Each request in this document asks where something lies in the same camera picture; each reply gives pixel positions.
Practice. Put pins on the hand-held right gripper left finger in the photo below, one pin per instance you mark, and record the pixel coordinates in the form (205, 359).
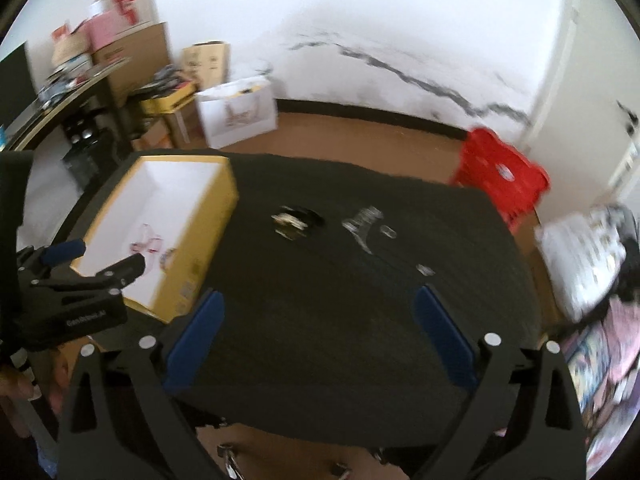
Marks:
(196, 337)

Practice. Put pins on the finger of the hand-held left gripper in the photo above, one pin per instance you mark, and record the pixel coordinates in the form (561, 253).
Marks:
(125, 267)
(62, 252)

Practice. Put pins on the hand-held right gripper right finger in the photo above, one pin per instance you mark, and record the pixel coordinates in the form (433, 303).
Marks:
(445, 340)

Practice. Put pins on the small silver earring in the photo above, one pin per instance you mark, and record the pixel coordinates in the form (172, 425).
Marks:
(425, 270)

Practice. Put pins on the yellow cardboard box white inside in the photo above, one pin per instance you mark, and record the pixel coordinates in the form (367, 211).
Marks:
(200, 220)

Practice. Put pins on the black and gold jewelry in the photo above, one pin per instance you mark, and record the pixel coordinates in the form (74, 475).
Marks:
(296, 220)

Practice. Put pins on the person's left hand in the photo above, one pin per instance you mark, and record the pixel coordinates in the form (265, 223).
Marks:
(22, 385)

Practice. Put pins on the black table cloth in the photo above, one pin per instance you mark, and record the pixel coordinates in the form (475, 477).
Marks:
(320, 335)

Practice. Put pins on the black desk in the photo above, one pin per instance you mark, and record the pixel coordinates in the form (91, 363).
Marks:
(60, 102)

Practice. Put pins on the white cushion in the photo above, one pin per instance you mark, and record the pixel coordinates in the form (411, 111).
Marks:
(575, 260)

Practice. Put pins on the printed blanket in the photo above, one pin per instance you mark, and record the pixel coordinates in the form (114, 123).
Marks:
(607, 360)

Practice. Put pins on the black monitor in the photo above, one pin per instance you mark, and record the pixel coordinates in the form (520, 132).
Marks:
(15, 87)

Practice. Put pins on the yellow storage box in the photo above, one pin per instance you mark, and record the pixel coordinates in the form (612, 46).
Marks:
(167, 100)

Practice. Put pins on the red plastic stool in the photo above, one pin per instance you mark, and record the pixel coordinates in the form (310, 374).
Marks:
(500, 175)

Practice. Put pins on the white paper bag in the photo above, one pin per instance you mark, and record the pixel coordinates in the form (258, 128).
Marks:
(237, 112)

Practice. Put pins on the woven basket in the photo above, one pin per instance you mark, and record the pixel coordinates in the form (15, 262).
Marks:
(70, 49)

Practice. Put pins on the large brown cardboard box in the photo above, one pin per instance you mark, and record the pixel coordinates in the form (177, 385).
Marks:
(135, 60)

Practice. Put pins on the small brown cardboard box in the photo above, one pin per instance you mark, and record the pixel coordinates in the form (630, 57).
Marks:
(205, 62)

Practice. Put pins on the pink box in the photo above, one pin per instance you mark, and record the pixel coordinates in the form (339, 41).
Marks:
(107, 32)

